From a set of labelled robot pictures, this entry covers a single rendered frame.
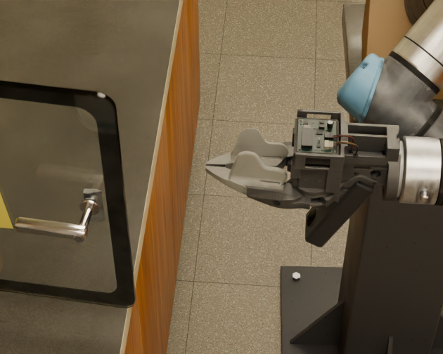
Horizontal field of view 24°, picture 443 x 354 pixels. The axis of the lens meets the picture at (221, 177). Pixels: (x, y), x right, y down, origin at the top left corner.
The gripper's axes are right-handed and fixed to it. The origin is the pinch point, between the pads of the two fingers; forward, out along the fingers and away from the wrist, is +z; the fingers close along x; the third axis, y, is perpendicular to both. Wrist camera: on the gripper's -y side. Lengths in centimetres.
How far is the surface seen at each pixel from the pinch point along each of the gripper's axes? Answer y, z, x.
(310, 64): -131, -16, -170
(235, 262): -131, 3, -89
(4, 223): -16.3, 27.9, -3.8
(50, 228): -10.0, 20.1, 1.7
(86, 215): -10.1, 16.1, -0.9
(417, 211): -67, -35, -55
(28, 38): -37, 40, -65
